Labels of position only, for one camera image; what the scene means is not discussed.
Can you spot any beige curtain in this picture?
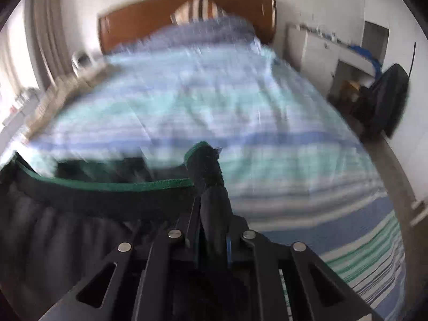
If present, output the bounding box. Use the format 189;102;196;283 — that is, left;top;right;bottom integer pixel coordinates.
23;0;75;89

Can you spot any beige fleece blanket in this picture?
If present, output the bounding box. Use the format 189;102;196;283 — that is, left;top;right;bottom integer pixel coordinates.
30;63;111;134

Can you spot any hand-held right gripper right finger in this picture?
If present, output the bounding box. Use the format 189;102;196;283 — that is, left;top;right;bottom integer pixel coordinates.
226;216;385;321

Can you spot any blue cloth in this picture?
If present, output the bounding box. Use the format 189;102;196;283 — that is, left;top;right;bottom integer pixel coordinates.
348;44;382;71

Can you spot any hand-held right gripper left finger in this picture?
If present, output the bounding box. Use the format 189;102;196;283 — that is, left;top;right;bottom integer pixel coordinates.
38;198;202;321

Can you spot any brown striped pillow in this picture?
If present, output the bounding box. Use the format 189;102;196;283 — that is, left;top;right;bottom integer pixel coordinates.
170;0;228;25

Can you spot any small wooden stool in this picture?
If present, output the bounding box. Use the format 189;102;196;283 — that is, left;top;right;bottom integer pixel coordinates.
340;80;362;108

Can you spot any black chair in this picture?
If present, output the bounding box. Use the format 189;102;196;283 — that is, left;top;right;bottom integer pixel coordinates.
358;63;410;138

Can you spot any small white fan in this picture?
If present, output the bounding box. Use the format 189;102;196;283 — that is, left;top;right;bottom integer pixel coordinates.
72;50;96;75

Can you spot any black garment with green lining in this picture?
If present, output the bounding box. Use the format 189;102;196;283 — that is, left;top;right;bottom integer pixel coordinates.
0;141;234;318

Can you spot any brown wooden headboard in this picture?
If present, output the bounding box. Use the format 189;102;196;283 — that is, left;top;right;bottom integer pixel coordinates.
98;0;277;55

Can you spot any blue plaid pillow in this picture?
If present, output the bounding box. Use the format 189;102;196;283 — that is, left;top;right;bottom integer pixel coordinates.
110;15;265;55

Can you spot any white desk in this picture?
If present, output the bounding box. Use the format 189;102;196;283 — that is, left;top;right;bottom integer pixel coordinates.
286;23;382;81

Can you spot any white window cabinet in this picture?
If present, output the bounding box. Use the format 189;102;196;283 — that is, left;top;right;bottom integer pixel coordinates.
0;87;45;143

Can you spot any striped blue green bed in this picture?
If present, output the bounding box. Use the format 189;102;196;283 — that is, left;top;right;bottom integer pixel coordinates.
0;42;407;321

